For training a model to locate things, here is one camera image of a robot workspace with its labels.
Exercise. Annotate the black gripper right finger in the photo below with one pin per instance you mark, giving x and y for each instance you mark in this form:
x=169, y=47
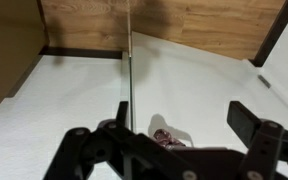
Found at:
x=264, y=143

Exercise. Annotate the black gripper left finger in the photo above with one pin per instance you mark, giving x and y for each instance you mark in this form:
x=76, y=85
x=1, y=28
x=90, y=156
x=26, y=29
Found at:
x=84, y=150

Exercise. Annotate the dark red cloth wrap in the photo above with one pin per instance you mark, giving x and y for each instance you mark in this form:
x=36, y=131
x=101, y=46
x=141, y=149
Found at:
x=165, y=138

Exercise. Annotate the dark wooden baseboard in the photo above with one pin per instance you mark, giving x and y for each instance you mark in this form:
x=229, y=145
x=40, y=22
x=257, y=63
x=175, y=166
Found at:
x=277, y=30
x=80, y=52

